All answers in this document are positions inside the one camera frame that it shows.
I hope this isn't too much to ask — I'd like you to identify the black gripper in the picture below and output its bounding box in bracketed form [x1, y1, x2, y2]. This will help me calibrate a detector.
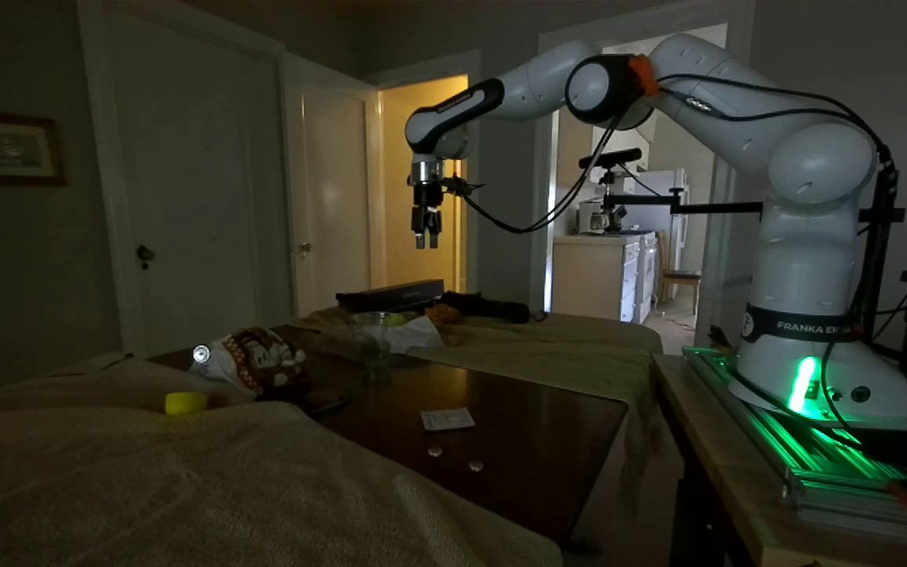
[406, 156, 447, 252]

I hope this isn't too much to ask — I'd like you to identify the clear plastic cup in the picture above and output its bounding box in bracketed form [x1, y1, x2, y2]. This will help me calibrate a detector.
[355, 320, 399, 376]

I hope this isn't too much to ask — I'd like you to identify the long black bar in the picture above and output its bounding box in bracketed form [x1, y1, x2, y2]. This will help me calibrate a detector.
[333, 279, 447, 315]

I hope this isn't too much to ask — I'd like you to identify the orange colourful toy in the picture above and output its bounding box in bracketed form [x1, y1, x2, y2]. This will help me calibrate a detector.
[424, 301, 469, 332]

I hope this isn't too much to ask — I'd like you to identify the black bag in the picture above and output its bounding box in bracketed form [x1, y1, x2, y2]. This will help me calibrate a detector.
[440, 289, 542, 329]

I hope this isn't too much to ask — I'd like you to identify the white open door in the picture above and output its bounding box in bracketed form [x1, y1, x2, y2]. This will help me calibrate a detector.
[279, 53, 384, 320]

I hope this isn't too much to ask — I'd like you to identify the white crumpled plastic bag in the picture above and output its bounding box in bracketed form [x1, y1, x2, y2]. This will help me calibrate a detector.
[358, 308, 447, 355]

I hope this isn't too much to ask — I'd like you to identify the white cabinet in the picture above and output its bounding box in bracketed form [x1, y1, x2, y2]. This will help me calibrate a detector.
[550, 228, 665, 325]

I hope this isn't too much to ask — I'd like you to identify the small white card packet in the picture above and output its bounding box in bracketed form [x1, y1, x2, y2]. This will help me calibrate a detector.
[417, 404, 479, 436]

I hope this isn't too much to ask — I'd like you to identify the red white patterned cloth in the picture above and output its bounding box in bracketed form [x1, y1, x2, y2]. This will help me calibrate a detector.
[189, 323, 313, 399]

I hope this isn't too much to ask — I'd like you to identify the white closed door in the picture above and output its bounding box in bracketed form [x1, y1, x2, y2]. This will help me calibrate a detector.
[76, 0, 295, 355]

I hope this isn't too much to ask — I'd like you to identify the wooden stool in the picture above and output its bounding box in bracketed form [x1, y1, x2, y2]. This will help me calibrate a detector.
[659, 267, 704, 320]

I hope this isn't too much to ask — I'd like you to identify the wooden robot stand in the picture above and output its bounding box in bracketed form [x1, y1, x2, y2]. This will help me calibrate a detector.
[648, 350, 907, 567]

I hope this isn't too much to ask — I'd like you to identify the black vertical pole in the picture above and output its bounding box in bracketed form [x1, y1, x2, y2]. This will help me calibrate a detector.
[855, 157, 907, 347]

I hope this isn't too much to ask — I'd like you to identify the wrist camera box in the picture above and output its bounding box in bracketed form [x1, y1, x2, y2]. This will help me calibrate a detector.
[437, 175, 477, 203]

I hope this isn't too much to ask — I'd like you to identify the black exterior camera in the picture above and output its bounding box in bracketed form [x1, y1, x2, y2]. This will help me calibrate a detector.
[577, 146, 648, 175]

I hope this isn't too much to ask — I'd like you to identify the orange strap on arm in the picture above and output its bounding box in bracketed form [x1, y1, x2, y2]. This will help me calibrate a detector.
[626, 51, 665, 97]

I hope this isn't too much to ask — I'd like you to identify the black camera mount rod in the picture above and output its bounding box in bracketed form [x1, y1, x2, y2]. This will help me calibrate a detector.
[601, 193, 769, 221]

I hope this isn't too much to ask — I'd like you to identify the landscape picture brown frame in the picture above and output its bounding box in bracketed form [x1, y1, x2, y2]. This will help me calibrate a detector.
[0, 106, 69, 193]

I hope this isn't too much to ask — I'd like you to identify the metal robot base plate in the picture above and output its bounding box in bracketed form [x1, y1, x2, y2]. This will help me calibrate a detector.
[681, 344, 907, 531]

